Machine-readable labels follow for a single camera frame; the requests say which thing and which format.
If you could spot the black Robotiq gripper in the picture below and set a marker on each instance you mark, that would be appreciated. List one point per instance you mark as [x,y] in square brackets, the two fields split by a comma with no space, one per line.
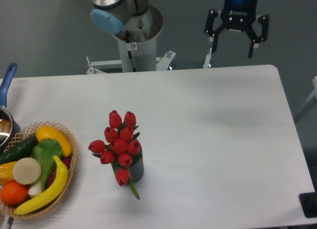
[239,13]

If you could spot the red tulip bouquet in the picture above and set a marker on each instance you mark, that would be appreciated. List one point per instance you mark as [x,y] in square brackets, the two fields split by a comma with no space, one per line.
[120,144]

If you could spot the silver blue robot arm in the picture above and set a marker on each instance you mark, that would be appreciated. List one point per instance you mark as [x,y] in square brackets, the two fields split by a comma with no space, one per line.
[136,21]

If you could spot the grey ribbed vase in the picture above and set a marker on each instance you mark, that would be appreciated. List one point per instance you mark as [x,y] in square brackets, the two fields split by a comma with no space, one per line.
[136,168]

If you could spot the black device at table edge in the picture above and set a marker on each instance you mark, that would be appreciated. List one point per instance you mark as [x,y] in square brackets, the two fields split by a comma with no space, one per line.
[309,204]

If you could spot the dark red vegetable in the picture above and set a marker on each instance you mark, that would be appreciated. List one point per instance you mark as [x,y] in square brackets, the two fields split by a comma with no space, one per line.
[67,163]

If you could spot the yellow squash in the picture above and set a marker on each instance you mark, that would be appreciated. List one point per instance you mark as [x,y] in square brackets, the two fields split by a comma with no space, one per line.
[44,132]

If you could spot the green bok choy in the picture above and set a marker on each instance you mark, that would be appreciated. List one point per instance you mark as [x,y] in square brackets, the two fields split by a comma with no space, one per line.
[44,152]

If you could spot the woven wicker basket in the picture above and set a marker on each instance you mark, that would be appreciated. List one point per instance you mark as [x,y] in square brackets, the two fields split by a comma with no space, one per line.
[26,133]

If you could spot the yellow banana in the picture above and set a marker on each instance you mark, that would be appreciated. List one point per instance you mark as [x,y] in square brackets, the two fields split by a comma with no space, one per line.
[50,194]

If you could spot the green cucumber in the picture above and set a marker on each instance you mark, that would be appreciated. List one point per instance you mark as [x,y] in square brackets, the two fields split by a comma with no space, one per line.
[20,150]

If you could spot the beige round disc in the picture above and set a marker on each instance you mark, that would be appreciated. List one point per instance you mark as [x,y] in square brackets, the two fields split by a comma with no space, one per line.
[26,171]

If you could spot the yellow bell pepper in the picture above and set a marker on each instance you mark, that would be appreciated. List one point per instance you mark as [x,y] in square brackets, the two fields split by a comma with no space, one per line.
[6,172]

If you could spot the orange fruit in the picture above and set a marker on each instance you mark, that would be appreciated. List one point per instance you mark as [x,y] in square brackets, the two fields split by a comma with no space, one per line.
[14,193]

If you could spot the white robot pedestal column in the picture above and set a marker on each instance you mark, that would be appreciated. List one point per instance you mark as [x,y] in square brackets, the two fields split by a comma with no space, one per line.
[138,56]

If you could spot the white frame at right edge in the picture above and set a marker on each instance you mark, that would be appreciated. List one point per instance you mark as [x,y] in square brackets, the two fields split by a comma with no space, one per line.
[307,104]

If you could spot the white metal base frame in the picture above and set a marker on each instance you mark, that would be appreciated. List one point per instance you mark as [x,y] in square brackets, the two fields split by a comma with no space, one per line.
[162,63]

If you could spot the blue handled saucepan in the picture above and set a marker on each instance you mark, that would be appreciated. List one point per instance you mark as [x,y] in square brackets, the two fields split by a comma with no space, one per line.
[8,126]

